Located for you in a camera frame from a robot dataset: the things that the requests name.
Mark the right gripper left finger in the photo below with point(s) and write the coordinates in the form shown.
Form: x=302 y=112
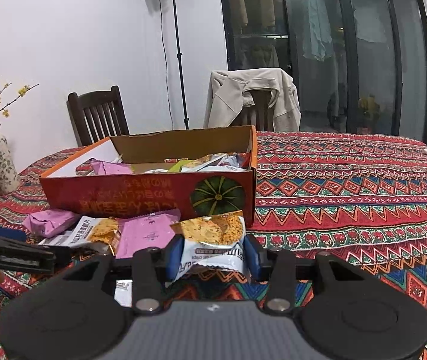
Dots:
x=87 y=311

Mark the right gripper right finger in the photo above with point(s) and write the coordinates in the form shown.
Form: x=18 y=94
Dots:
x=340 y=311

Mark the mauve snack packet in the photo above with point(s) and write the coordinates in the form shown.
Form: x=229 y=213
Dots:
x=142 y=232

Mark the orange cracker packet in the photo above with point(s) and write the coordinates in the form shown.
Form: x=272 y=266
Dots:
x=212 y=242

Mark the pink snack packet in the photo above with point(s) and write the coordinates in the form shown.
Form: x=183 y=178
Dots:
x=50 y=223

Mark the white snack packet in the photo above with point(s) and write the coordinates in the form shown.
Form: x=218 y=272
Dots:
x=101 y=234

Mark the green snack bar packet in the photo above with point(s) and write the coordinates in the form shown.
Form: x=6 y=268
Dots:
x=177 y=167

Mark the red patterned tablecloth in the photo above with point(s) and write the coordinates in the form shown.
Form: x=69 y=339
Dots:
x=361 y=198

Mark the dark wooden chair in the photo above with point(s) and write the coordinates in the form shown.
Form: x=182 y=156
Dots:
x=96 y=115

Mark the orange cardboard box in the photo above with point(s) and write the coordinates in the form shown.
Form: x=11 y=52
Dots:
x=152 y=186

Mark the chair with beige jacket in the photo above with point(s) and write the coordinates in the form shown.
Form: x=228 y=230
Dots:
x=260 y=114

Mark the beige jacket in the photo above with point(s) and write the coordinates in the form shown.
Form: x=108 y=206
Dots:
x=231 y=92

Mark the black framed glass door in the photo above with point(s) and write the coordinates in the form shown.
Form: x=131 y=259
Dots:
x=360 y=66

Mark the studio light stand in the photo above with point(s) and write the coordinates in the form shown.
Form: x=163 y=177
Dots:
x=179 y=57

